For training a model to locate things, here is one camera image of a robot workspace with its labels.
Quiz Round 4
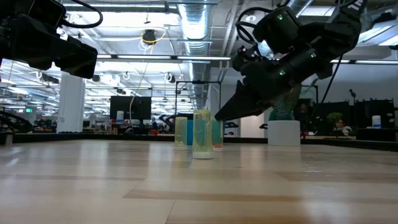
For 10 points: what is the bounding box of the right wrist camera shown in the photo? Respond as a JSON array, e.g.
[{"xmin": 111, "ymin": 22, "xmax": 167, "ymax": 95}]
[{"xmin": 231, "ymin": 45, "xmax": 261, "ymax": 73}]

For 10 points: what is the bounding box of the white pillar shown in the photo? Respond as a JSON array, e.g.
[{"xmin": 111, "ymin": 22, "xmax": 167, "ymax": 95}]
[{"xmin": 57, "ymin": 73, "xmax": 86, "ymax": 134}]

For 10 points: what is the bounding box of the small green bush plant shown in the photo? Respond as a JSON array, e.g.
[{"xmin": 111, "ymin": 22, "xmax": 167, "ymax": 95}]
[{"xmin": 326, "ymin": 111, "xmax": 343, "ymax": 126}]

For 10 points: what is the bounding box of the yellow hanging cable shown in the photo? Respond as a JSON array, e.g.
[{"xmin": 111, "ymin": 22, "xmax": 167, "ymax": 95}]
[{"xmin": 129, "ymin": 28, "xmax": 168, "ymax": 125}]

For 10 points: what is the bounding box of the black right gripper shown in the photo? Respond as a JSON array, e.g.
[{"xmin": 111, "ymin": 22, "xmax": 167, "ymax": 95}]
[{"xmin": 214, "ymin": 42, "xmax": 334, "ymax": 122}]

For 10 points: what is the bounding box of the black monitor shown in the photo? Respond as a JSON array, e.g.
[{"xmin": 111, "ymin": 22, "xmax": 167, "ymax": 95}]
[{"xmin": 109, "ymin": 95, "xmax": 152, "ymax": 126}]

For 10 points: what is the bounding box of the silver ventilation duct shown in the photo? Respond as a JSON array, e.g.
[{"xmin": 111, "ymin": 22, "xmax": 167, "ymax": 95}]
[{"xmin": 177, "ymin": 0, "xmax": 216, "ymax": 110}]

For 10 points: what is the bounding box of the person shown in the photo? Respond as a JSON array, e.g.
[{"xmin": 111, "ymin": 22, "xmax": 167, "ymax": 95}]
[
  {"xmin": 295, "ymin": 102, "xmax": 312, "ymax": 123},
  {"xmin": 334, "ymin": 118, "xmax": 354, "ymax": 136}
]

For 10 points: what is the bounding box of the black partition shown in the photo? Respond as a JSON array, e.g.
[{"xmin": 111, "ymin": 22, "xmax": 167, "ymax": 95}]
[{"xmin": 356, "ymin": 98, "xmax": 396, "ymax": 141}]

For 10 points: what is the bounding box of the yellow pill bottle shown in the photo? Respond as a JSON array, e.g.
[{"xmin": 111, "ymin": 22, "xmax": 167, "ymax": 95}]
[
  {"xmin": 192, "ymin": 109, "xmax": 215, "ymax": 160},
  {"xmin": 174, "ymin": 116, "xmax": 188, "ymax": 151}
]

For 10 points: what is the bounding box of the orange pill bottle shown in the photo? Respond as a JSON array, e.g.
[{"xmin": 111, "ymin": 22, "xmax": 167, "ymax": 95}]
[{"xmin": 212, "ymin": 119, "xmax": 224, "ymax": 152}]

